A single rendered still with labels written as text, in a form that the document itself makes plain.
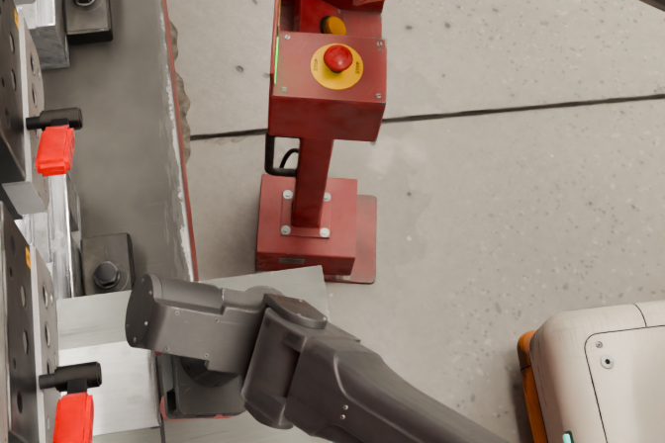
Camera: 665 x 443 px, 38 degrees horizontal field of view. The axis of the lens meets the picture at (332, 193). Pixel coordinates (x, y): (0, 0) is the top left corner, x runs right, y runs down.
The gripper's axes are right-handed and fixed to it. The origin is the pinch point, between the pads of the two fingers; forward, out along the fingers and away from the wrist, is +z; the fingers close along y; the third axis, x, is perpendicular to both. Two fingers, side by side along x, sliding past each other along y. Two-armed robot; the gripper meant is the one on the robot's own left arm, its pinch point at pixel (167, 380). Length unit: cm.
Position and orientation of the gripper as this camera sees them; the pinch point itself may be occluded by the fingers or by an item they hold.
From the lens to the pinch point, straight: 94.7
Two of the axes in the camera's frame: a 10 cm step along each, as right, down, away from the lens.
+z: -5.3, 3.9, 7.5
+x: 8.4, 1.0, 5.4
